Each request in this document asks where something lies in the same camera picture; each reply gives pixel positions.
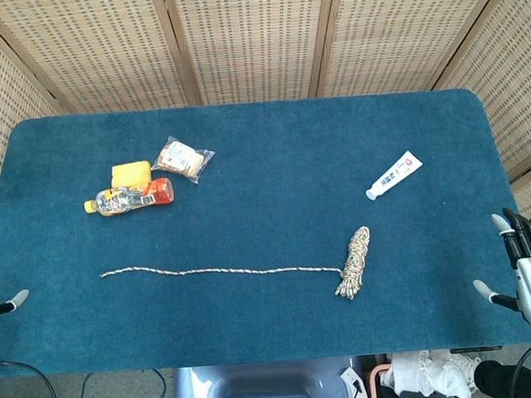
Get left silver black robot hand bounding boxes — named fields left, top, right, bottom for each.
left=0, top=221, right=33, bottom=322

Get beige braided rope bundle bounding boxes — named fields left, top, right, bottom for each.
left=96, top=225, right=376, bottom=318

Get black shoe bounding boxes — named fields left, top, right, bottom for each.
left=472, top=356, right=531, bottom=398

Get orange drink plastic bottle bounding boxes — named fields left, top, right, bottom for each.
left=82, top=176, right=177, bottom=220

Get crumpled white cloth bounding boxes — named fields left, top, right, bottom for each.
left=378, top=346, right=479, bottom=398

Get yellow sponge block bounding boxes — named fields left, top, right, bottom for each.
left=109, top=159, right=154, bottom=193

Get white toothpaste tube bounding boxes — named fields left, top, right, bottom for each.
left=363, top=149, right=426, bottom=202

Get white socket with black plug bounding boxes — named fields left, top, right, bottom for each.
left=340, top=365, right=370, bottom=398

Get clear snack packet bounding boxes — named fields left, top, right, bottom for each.
left=149, top=132, right=218, bottom=188

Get blue-grey robot torso base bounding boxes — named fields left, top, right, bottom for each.
left=167, top=354, right=367, bottom=398

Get dark blue carpet table cover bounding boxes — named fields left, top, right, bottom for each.
left=0, top=83, right=531, bottom=382

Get pink tubular stool frame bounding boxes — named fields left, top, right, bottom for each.
left=366, top=363, right=399, bottom=398

